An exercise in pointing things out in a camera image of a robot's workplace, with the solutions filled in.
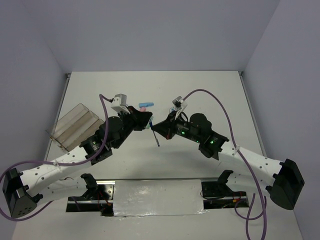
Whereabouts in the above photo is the blue translucent eraser case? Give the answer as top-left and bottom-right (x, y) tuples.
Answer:
(138, 102), (154, 108)

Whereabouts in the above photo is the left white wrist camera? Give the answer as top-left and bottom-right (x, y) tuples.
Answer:
(111, 93), (130, 114)

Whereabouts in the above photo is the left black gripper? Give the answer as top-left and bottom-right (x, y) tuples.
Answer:
(113, 106), (153, 150)

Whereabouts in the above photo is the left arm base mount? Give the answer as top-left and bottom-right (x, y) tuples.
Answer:
(66, 173), (115, 217)

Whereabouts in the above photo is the clear brown three-compartment organizer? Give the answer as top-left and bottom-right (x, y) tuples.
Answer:
(46, 103), (104, 152)

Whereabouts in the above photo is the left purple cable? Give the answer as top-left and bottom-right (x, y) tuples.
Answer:
(0, 93), (113, 222)

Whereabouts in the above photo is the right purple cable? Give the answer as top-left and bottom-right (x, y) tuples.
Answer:
(183, 89), (268, 240)

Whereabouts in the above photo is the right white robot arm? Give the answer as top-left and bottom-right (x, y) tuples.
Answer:
(151, 112), (305, 210)

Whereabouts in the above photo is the blue pen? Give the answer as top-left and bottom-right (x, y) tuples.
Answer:
(152, 130), (160, 147)

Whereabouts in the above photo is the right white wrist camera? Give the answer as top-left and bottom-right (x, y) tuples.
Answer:
(172, 96), (188, 120)

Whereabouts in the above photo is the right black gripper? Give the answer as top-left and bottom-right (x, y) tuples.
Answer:
(151, 109), (202, 143)

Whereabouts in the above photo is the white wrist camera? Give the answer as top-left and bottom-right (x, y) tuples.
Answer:
(172, 96), (188, 120)
(111, 93), (130, 114)

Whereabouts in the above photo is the white base cover plate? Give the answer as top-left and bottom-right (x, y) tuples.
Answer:
(113, 179), (206, 217)

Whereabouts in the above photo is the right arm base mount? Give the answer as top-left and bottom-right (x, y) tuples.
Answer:
(200, 170), (249, 210)

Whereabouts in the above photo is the blue slime jar right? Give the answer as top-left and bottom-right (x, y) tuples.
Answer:
(169, 107), (176, 113)

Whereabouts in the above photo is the purple cable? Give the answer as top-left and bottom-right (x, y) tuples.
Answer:
(0, 93), (113, 222)
(183, 89), (268, 240)

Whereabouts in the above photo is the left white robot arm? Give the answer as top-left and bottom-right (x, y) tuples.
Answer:
(0, 106), (153, 222)

